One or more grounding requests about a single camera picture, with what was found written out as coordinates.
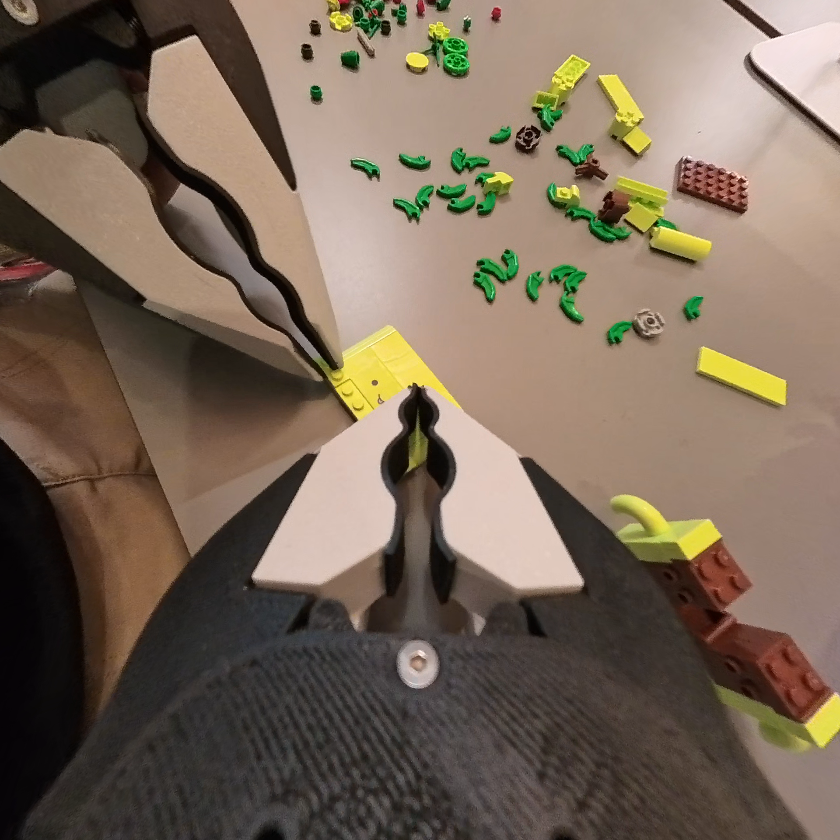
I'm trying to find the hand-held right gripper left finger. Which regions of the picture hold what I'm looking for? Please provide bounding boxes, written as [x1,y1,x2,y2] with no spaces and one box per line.
[250,386,421,624]

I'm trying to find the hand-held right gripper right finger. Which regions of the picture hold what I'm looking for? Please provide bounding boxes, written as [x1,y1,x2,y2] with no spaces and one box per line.
[417,386,586,624]

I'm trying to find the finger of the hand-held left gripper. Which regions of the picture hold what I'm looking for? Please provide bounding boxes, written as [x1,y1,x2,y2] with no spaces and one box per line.
[0,128,331,383]
[134,33,343,370]

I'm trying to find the lime brick panel with face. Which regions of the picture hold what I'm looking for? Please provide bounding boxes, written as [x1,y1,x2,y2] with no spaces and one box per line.
[322,325,462,473]

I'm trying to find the pile of small flower pieces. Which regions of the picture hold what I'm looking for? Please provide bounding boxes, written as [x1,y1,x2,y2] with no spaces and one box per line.
[325,0,506,34]

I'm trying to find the clear plastic bag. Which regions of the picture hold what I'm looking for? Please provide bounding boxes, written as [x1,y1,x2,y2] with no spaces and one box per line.
[0,256,80,309]

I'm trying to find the scatter of green leaf pieces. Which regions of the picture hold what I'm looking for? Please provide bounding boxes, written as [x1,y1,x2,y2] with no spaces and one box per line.
[350,105,706,345]

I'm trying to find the long lime flat tile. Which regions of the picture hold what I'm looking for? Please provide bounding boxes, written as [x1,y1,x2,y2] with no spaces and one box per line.
[696,346,788,408]

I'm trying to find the brown and lime brick assembly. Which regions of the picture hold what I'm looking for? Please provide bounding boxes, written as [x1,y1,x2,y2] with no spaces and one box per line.
[610,495,840,752]

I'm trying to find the person's black jacket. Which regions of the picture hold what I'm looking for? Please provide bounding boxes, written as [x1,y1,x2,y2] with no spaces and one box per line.
[0,440,89,840]

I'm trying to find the lime curved brick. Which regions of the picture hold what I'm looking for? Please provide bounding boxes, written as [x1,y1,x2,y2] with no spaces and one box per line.
[650,226,712,262]

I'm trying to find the wide lime flat tile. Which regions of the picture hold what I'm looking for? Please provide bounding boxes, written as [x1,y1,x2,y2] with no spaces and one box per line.
[597,74,645,119]

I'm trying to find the lime round brick with tile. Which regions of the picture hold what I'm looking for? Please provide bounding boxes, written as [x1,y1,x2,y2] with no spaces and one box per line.
[607,108,655,156]

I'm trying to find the brown studded plate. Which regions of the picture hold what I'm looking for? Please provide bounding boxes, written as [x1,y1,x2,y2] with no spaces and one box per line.
[676,155,750,214]

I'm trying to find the white monitor stand base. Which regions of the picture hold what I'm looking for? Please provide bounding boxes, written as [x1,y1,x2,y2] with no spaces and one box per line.
[748,23,840,143]

